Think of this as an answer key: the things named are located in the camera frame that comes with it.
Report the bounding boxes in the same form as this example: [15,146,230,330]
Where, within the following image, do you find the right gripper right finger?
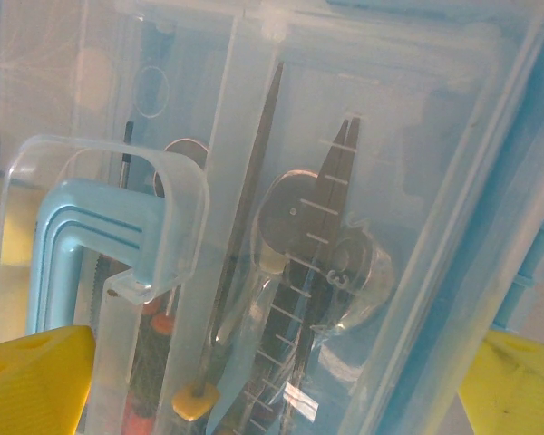
[456,326,544,435]

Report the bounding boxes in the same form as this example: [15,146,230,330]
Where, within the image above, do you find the blue plastic toolbox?
[0,0,544,435]

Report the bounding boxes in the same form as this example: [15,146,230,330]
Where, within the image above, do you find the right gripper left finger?
[0,324,95,435]

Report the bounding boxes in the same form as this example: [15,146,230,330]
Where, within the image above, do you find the yellow black long-nose pliers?
[280,116,364,418]

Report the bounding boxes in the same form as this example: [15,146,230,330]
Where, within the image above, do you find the needle file yellow black handle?
[171,61,286,422]

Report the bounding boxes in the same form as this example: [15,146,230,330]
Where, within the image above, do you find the ratchet wrench green handle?
[257,169,332,276]

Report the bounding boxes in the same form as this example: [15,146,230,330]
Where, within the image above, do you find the orange black screwdriver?
[117,120,155,435]
[142,298,178,409]

